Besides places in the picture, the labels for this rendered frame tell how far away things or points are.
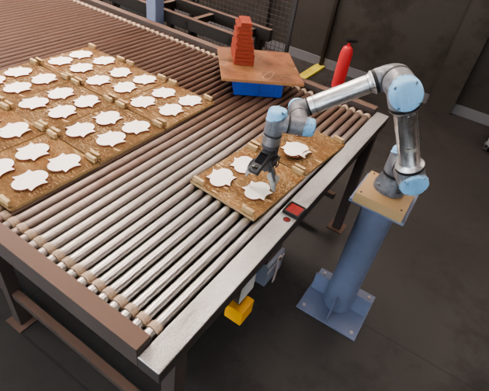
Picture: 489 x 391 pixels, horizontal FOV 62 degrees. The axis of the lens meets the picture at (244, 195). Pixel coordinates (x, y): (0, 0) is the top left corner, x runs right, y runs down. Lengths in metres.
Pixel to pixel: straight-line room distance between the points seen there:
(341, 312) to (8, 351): 1.82
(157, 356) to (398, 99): 1.16
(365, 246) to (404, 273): 0.89
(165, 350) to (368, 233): 1.23
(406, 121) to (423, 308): 1.55
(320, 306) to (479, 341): 0.97
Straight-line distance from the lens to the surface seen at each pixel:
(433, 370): 2.67
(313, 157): 2.07
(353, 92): 1.69
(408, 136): 1.69
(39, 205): 1.74
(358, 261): 2.26
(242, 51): 2.65
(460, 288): 3.17
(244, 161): 1.92
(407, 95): 1.57
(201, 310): 1.36
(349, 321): 2.60
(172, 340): 1.30
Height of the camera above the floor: 2.04
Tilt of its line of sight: 39 degrees down
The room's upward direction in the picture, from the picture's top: 9 degrees clockwise
